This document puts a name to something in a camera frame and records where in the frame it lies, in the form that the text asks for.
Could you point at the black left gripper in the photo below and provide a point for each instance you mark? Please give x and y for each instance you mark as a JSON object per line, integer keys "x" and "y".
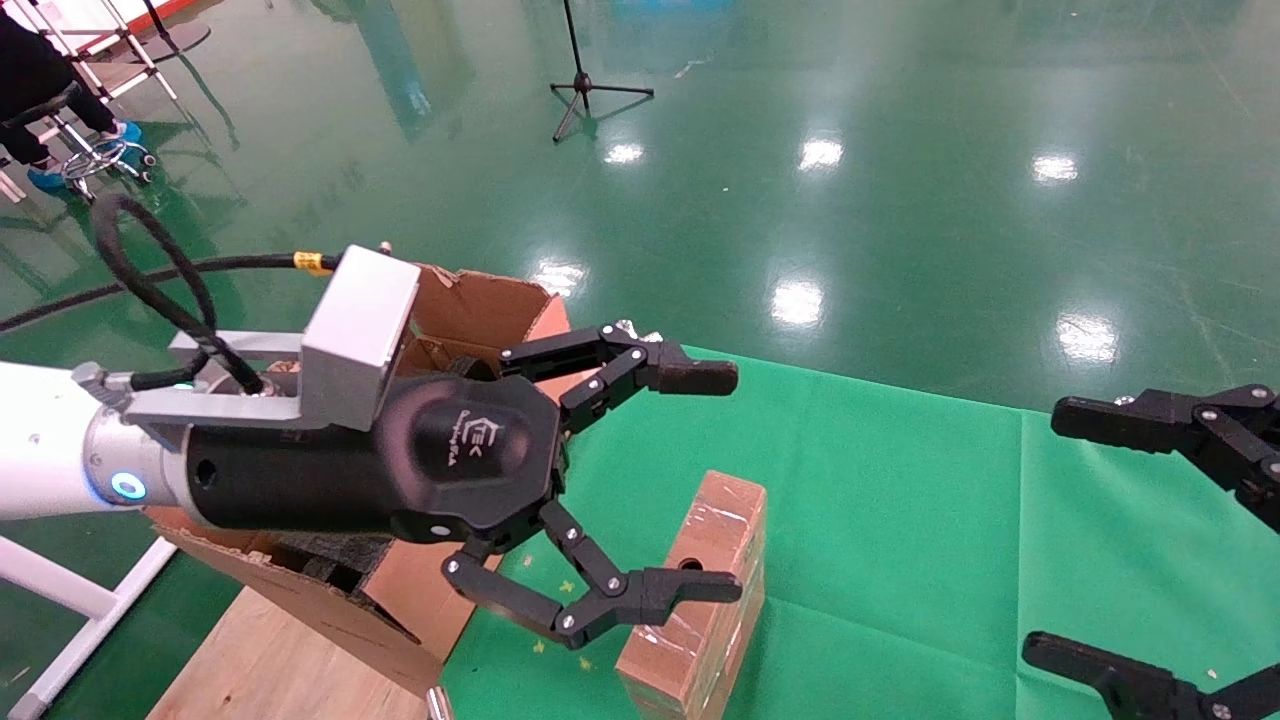
{"x": 330, "y": 480}

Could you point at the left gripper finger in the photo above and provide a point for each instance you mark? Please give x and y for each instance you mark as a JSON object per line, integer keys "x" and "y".
{"x": 690, "y": 376}
{"x": 640, "y": 598}

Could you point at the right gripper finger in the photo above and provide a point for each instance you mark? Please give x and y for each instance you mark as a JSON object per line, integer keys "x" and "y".
{"x": 1130, "y": 685}
{"x": 1130, "y": 418}

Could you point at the small taped cardboard box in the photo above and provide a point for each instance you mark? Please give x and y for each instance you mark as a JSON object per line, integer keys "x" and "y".
{"x": 710, "y": 530}

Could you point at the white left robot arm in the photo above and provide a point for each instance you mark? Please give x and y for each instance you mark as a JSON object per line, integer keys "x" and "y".
{"x": 45, "y": 440}

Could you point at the large open cardboard carton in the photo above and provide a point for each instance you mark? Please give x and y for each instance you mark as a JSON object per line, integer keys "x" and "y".
{"x": 400, "y": 600}

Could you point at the black foam block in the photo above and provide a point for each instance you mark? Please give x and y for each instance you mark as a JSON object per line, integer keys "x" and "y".
{"x": 330, "y": 555}
{"x": 472, "y": 368}

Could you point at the metal binder clip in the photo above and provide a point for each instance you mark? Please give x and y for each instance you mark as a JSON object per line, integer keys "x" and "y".
{"x": 627, "y": 326}

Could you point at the green table cloth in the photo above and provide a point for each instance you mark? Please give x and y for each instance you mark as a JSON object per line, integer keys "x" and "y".
{"x": 900, "y": 550}

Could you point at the black tripod stand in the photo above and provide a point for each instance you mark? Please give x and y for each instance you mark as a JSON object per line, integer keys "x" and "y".
{"x": 585, "y": 85}

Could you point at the chrome wheeled stool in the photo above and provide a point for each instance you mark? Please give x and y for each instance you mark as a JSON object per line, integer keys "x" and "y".
{"x": 95, "y": 155}

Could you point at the black round base stand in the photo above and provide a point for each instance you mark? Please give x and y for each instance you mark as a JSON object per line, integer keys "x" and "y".
{"x": 180, "y": 38}

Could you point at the white framed work table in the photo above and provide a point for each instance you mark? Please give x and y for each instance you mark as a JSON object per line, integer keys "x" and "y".
{"x": 115, "y": 40}

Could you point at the person in black clothes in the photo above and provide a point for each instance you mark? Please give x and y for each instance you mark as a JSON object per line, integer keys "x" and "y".
{"x": 35, "y": 65}

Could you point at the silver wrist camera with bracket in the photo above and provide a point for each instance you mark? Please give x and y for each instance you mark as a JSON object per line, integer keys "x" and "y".
{"x": 355, "y": 330}

